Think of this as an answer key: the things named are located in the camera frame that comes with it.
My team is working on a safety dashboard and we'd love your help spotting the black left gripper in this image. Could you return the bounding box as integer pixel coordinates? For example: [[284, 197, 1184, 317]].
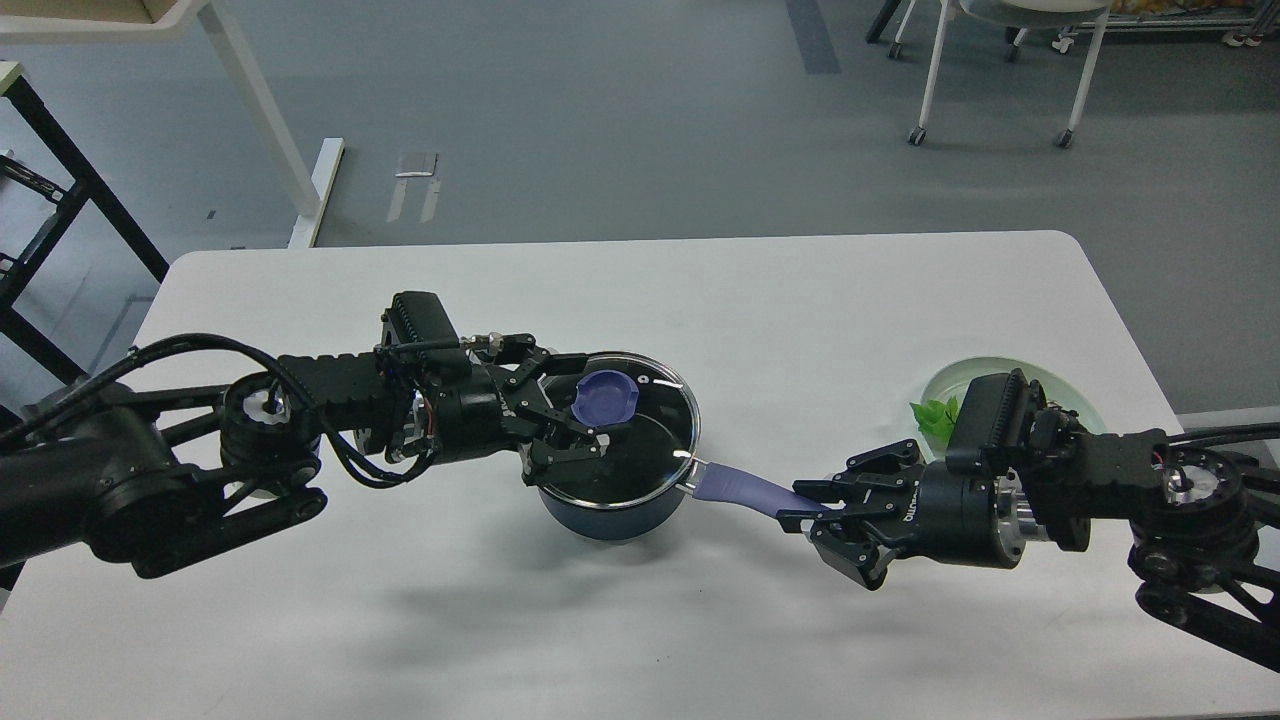
[[380, 291, 609, 487]]

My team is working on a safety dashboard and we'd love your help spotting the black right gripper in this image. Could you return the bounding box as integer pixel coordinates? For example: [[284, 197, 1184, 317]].
[[778, 369, 1071, 591]]

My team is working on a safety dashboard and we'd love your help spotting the glass lid purple knob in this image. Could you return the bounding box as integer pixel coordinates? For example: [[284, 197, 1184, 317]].
[[525, 351, 700, 509]]

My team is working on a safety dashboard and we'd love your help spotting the dark blue saucepan purple handle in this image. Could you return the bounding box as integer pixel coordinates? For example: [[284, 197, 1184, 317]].
[[539, 352, 833, 542]]

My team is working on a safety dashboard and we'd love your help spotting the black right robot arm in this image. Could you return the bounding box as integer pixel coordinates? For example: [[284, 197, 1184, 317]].
[[776, 369, 1279, 669]]

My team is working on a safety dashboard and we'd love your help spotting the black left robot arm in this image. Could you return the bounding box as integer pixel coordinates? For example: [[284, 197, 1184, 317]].
[[1, 291, 637, 589]]

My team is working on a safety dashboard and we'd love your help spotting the orange toy carrot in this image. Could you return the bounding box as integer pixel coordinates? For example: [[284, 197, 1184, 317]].
[[909, 396, 961, 443]]

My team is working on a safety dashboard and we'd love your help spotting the pale green plate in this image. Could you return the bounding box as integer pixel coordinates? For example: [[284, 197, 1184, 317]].
[[920, 357, 1108, 464]]

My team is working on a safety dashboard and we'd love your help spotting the black metal rack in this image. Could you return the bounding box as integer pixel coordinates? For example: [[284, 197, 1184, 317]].
[[1, 61, 170, 384]]

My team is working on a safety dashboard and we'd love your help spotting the white wheeled chair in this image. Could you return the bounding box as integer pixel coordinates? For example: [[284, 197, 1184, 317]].
[[867, 0, 1114, 149]]

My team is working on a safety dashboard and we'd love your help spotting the metal wheeled cart base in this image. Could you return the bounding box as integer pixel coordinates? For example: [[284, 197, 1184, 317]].
[[1106, 1, 1277, 47]]

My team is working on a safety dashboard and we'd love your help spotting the white table frame leg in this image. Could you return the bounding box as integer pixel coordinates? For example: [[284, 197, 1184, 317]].
[[1, 1, 346, 250]]

